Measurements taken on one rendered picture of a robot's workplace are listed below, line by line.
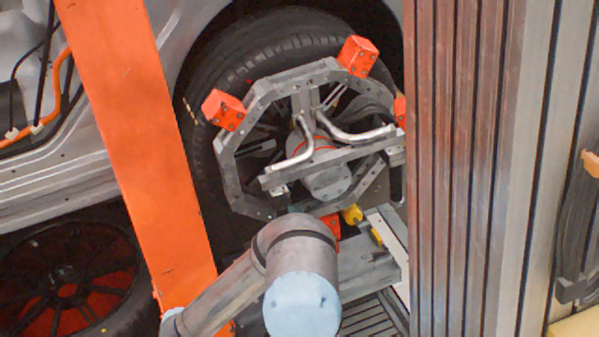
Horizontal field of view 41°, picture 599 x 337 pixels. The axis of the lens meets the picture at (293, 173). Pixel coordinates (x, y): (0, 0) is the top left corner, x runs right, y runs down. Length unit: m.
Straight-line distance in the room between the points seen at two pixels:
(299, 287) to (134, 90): 0.66
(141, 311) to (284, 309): 1.34
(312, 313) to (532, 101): 0.52
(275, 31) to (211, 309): 1.04
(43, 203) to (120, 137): 0.79
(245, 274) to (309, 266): 0.20
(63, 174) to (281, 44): 0.75
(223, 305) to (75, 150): 1.07
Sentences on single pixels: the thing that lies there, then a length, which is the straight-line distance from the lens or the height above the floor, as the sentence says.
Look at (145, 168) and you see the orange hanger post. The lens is 1.80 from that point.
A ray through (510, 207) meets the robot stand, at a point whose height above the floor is 1.72.
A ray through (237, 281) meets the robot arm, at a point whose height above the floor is 1.32.
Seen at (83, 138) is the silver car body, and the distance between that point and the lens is 2.39.
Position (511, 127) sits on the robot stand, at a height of 1.84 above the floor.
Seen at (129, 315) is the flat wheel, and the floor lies 0.50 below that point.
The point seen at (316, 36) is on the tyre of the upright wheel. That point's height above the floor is 1.16.
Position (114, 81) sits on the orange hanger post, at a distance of 1.65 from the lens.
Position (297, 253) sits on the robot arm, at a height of 1.46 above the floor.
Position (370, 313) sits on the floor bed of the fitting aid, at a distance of 2.93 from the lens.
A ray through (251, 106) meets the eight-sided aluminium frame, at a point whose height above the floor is 1.08.
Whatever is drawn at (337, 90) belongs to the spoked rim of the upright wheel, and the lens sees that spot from 2.40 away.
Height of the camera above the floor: 2.38
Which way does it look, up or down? 42 degrees down
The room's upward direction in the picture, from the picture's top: 9 degrees counter-clockwise
